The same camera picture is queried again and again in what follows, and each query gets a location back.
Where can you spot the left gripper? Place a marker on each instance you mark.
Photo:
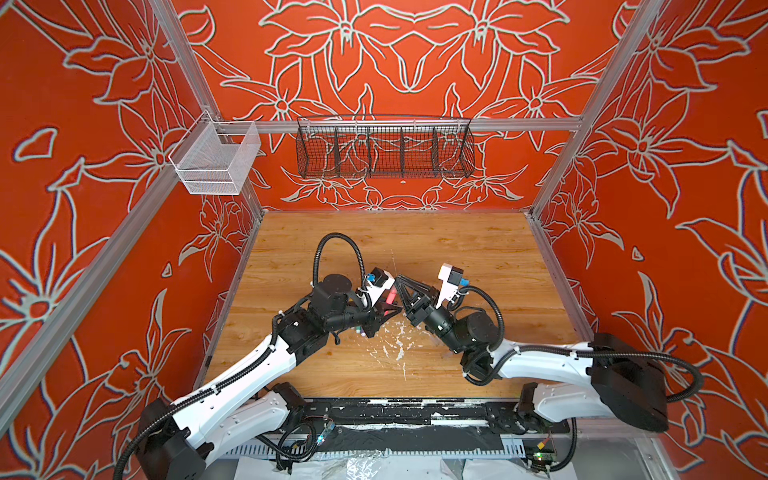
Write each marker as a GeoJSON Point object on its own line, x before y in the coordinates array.
{"type": "Point", "coordinates": [372, 316]}

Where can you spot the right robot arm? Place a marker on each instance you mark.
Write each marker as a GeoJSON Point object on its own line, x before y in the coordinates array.
{"type": "Point", "coordinates": [601, 378]}

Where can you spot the black wire basket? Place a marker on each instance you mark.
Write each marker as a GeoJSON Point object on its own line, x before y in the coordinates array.
{"type": "Point", "coordinates": [357, 147]}

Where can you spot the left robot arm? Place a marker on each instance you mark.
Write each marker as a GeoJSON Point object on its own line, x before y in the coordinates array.
{"type": "Point", "coordinates": [182, 438]}

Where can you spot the white cable duct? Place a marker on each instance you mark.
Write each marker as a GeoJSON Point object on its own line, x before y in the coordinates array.
{"type": "Point", "coordinates": [509, 449]}

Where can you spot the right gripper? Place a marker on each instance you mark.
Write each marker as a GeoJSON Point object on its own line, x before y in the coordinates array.
{"type": "Point", "coordinates": [417, 312]}

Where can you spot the white wire basket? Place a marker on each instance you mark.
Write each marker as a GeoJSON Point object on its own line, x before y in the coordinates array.
{"type": "Point", "coordinates": [209, 160]}

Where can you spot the pink pen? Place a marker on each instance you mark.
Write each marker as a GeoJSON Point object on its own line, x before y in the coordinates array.
{"type": "Point", "coordinates": [391, 298]}

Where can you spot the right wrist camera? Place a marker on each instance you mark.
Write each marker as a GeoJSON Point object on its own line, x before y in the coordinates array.
{"type": "Point", "coordinates": [453, 280]}

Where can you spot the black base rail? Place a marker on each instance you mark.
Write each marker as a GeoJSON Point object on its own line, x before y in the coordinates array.
{"type": "Point", "coordinates": [425, 423]}

